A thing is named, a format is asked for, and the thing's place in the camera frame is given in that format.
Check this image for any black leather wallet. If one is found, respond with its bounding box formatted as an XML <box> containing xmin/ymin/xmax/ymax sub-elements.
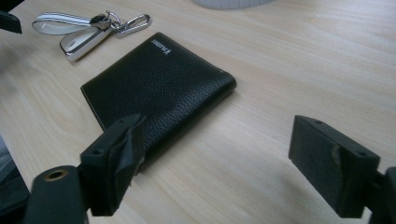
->
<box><xmin>80</xmin><ymin>32</ymin><xmax>238</xmax><ymax>174</ymax></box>

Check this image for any white key fob keychain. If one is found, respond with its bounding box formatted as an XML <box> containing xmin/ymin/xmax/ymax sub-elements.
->
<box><xmin>32</xmin><ymin>10</ymin><xmax>152</xmax><ymax>63</ymax></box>

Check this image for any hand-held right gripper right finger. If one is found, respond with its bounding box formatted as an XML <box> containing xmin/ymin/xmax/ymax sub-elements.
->
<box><xmin>288</xmin><ymin>114</ymin><xmax>381</xmax><ymax>219</ymax></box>

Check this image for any white stand with bowl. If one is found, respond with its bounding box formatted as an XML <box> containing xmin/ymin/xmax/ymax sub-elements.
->
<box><xmin>192</xmin><ymin>0</ymin><xmax>278</xmax><ymax>10</ymax></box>

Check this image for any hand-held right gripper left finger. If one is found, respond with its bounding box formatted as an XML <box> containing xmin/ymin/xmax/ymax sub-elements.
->
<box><xmin>79</xmin><ymin>113</ymin><xmax>147</xmax><ymax>217</ymax></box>

